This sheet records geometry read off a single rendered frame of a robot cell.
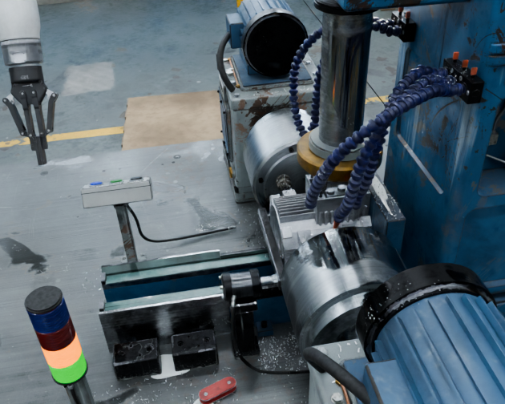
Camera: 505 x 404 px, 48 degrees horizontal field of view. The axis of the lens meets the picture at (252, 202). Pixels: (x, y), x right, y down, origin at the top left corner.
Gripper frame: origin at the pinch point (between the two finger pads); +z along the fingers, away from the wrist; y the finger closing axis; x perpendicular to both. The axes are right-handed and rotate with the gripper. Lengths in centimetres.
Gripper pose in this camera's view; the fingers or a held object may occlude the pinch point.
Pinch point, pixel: (40, 150)
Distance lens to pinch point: 150.5
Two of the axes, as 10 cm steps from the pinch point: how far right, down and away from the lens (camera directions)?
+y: 9.9, -1.3, 1.1
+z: 1.1, 9.8, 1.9
